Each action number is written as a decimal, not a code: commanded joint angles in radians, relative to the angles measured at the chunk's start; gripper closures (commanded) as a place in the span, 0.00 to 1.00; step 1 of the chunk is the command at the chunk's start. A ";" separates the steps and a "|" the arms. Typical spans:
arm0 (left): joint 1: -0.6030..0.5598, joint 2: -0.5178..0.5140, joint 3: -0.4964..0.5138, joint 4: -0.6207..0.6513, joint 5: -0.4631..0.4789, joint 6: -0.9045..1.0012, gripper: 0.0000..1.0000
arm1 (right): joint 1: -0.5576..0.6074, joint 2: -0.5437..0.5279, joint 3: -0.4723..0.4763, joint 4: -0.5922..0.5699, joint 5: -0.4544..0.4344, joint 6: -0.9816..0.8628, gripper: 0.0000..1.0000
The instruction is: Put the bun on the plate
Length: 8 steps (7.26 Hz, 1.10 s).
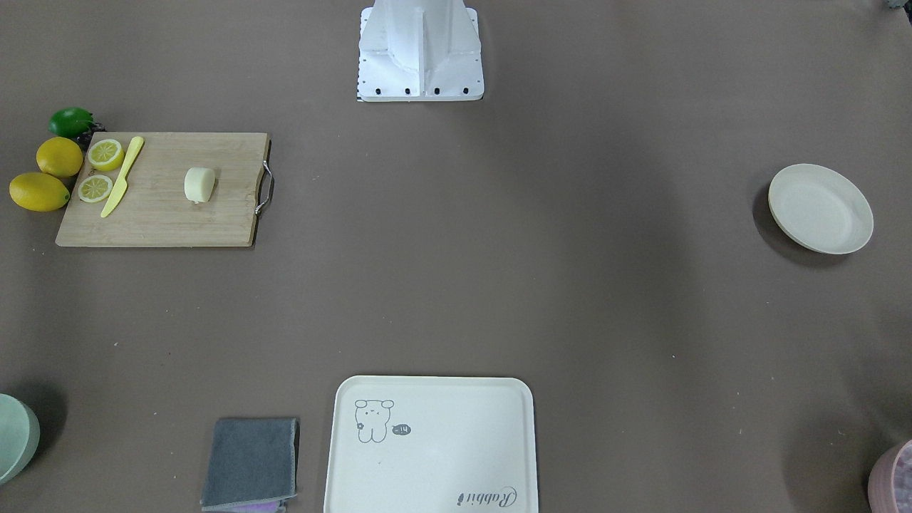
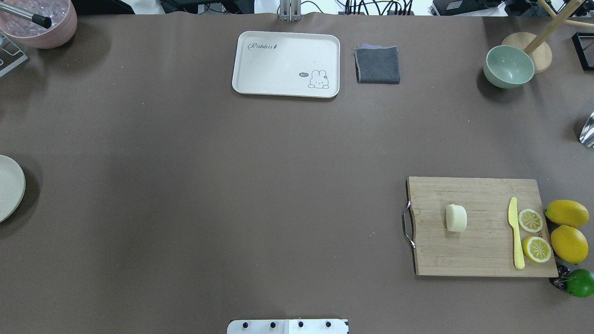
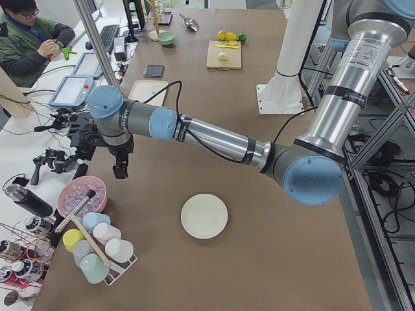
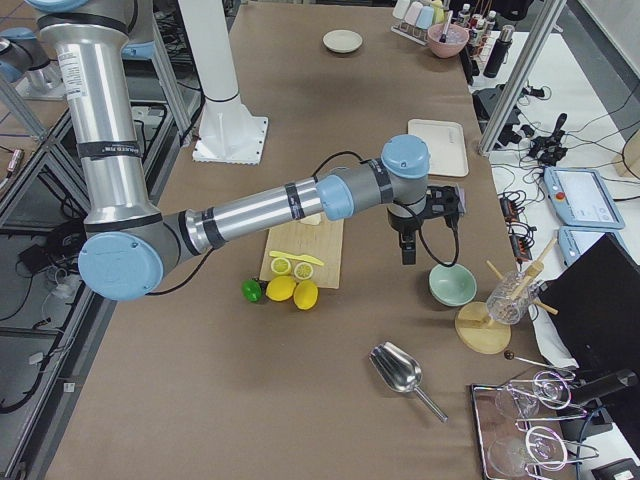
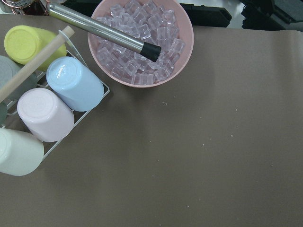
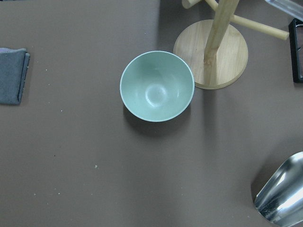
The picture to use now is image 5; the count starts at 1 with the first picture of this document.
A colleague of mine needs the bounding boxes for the yellow plastic cup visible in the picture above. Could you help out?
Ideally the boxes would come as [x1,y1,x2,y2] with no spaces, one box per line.
[4,25,56,65]

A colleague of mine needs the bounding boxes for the cream plastic cup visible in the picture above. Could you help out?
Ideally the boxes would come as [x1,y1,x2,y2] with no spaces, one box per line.
[0,128,44,176]

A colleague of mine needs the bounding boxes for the clear fake ice cubes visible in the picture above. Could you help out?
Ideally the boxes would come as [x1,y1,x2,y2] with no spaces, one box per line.
[96,0,185,86]

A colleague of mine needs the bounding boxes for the wooden rack handle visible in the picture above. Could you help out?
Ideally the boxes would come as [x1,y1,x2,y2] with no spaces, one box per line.
[0,26,75,102]

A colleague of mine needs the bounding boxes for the grey green plastic cup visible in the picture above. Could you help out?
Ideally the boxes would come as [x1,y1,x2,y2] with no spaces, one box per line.
[0,55,37,100]

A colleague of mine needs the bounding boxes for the pink plastic cup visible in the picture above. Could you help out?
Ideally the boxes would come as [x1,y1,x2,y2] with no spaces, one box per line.
[17,88,74,142]

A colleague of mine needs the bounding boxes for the blue plastic cup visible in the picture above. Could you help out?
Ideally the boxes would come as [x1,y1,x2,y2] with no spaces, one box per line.
[46,56,104,112]

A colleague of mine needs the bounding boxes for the pink bowl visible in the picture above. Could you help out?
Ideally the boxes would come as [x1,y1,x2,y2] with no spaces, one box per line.
[88,0,194,88]

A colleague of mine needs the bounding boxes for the brown table mat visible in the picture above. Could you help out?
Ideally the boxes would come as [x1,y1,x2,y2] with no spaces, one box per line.
[0,26,303,227]

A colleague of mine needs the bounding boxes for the white wire cup rack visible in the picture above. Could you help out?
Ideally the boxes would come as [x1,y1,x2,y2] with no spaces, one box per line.
[0,29,110,159]

